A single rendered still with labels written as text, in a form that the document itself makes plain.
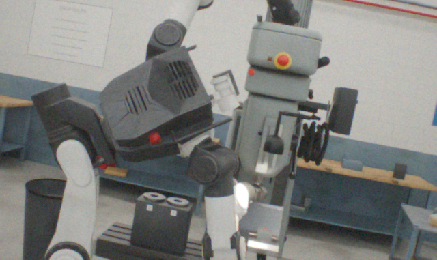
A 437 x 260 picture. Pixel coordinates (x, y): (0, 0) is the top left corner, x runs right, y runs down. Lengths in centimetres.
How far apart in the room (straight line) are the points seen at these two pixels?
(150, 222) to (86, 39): 490
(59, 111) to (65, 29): 534
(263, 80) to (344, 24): 453
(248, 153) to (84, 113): 68
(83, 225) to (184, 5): 80
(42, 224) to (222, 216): 229
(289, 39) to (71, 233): 96
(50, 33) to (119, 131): 555
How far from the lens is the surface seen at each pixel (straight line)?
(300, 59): 158
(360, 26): 618
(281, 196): 223
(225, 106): 143
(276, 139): 155
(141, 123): 124
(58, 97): 138
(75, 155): 136
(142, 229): 186
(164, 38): 143
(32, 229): 354
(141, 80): 128
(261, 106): 170
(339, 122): 203
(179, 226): 182
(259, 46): 158
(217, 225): 135
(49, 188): 382
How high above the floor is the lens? 166
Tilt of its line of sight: 4 degrees down
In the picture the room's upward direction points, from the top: 10 degrees clockwise
